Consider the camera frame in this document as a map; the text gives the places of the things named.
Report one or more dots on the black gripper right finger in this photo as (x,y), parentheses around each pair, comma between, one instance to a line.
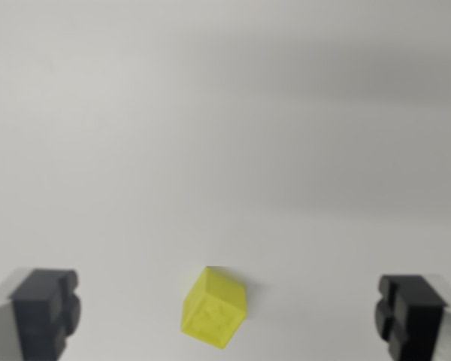
(413,319)

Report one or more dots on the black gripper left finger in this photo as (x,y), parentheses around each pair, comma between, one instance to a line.
(37,316)

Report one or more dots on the yellow cube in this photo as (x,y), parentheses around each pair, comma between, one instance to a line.
(212,308)

